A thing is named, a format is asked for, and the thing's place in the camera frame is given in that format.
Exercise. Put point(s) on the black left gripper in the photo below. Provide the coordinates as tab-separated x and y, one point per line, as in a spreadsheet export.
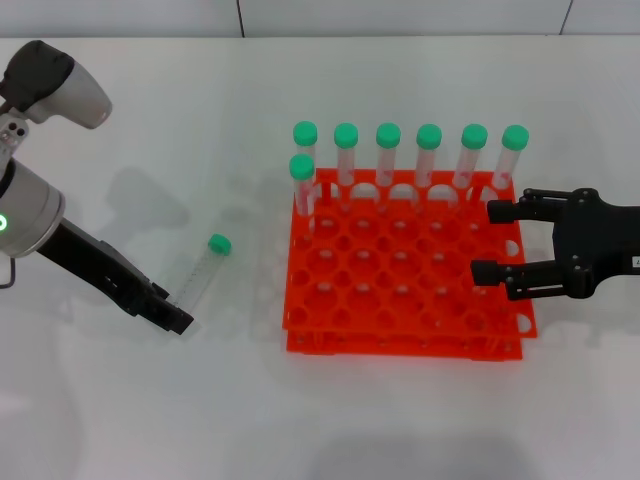
100	265

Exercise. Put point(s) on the green capped clear test tube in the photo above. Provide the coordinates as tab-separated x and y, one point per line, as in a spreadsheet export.
302	167
346	136
305	132
388	136
429	137
515	138
220	244
474	137

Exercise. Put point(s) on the orange test tube rack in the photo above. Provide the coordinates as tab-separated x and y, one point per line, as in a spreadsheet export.
400	300

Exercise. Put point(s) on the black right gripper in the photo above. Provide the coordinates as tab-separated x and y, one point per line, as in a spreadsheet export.
600	240

